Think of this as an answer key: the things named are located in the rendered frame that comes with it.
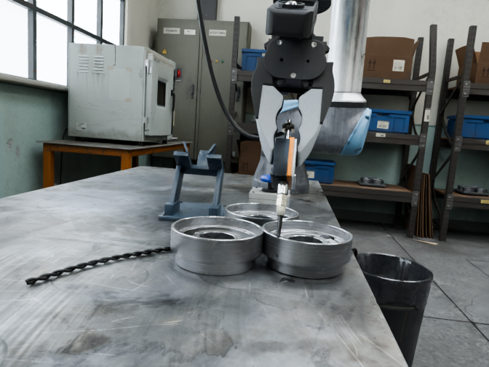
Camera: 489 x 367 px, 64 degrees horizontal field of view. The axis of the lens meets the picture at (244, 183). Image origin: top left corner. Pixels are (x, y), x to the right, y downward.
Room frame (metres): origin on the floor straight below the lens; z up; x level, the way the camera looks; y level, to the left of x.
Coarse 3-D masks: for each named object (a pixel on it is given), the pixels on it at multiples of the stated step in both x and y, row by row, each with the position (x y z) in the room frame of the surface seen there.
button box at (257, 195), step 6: (252, 192) 0.67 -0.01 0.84; (258, 192) 0.67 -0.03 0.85; (264, 192) 0.68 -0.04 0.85; (270, 192) 0.68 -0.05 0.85; (276, 192) 0.68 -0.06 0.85; (288, 192) 0.69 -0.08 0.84; (252, 198) 0.66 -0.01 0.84; (258, 198) 0.66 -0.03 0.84; (264, 198) 0.66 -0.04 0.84; (270, 198) 0.66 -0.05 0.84; (276, 198) 0.66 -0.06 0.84; (288, 198) 0.66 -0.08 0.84; (276, 204) 0.66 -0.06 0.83; (288, 204) 0.66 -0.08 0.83
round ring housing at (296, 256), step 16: (272, 224) 0.48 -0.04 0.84; (288, 224) 0.49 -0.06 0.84; (304, 224) 0.49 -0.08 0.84; (320, 224) 0.49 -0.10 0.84; (272, 240) 0.41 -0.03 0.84; (288, 240) 0.40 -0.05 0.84; (304, 240) 0.47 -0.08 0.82; (320, 240) 0.45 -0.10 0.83; (336, 240) 0.46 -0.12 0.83; (352, 240) 0.43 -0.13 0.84; (272, 256) 0.41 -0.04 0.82; (288, 256) 0.40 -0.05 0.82; (304, 256) 0.39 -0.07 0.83; (320, 256) 0.39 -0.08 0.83; (336, 256) 0.40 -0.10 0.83; (288, 272) 0.41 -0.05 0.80; (304, 272) 0.40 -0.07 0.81; (320, 272) 0.40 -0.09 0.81; (336, 272) 0.41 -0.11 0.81
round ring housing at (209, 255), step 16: (176, 224) 0.44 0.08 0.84; (192, 224) 0.47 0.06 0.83; (208, 224) 0.48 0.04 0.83; (224, 224) 0.48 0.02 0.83; (240, 224) 0.48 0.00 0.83; (256, 224) 0.46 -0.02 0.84; (176, 240) 0.40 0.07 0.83; (192, 240) 0.39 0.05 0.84; (208, 240) 0.38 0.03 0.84; (224, 240) 0.38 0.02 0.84; (240, 240) 0.39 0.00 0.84; (256, 240) 0.41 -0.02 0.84; (176, 256) 0.42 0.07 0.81; (192, 256) 0.39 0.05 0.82; (208, 256) 0.38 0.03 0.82; (224, 256) 0.38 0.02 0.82; (240, 256) 0.39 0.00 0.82; (256, 256) 0.41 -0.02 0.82; (208, 272) 0.39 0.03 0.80; (224, 272) 0.39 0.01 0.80; (240, 272) 0.40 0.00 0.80
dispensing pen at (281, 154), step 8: (288, 120) 0.48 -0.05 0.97; (288, 128) 0.48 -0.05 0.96; (288, 136) 0.47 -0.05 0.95; (280, 144) 0.45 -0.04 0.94; (288, 144) 0.45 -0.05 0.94; (280, 152) 0.44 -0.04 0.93; (288, 152) 0.44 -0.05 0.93; (280, 160) 0.44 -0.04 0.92; (272, 168) 0.44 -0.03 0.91; (280, 168) 0.43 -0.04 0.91; (272, 176) 0.44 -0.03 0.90; (280, 176) 0.43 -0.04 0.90; (272, 184) 0.46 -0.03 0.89; (280, 184) 0.44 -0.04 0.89; (288, 184) 0.44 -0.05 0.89; (280, 192) 0.44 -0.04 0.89; (280, 200) 0.43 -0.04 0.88; (280, 208) 0.43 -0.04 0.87; (280, 216) 0.43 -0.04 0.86; (280, 224) 0.42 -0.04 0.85; (280, 232) 0.42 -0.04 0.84
